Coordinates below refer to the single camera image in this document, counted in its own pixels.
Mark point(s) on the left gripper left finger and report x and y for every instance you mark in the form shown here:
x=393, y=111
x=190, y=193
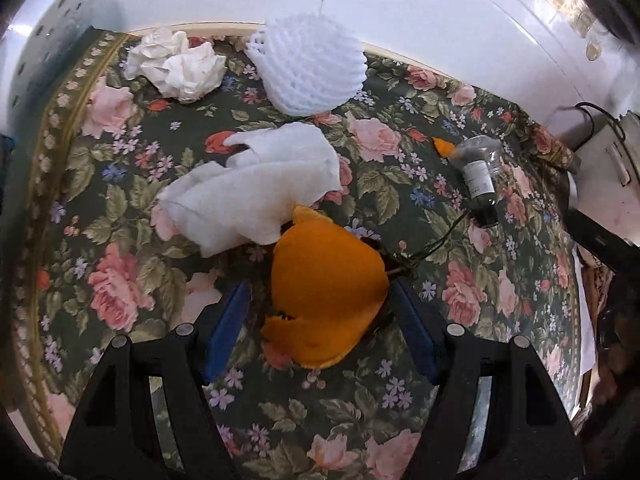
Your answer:
x=113, y=433

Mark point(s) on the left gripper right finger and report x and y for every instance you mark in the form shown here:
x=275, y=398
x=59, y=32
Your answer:
x=496, y=414

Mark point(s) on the large orange peel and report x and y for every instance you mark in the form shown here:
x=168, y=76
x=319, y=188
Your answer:
x=327, y=287

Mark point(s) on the white paper towel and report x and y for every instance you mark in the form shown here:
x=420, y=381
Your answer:
x=219, y=207

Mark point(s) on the white tissue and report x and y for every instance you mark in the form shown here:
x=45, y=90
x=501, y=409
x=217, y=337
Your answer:
x=177, y=70

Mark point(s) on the white foam fruit net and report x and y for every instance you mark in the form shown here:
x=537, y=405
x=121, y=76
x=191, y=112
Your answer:
x=308, y=63

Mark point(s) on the white rice cooker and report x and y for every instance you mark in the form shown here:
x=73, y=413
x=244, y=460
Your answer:
x=608, y=178

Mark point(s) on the small orange peel piece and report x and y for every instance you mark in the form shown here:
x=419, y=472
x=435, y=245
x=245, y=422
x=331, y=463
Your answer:
x=443, y=148

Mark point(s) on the floral table mat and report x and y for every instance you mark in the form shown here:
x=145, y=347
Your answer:
x=92, y=255

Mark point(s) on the white round tin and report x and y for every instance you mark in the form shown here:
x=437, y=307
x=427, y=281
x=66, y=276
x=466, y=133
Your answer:
x=35, y=42

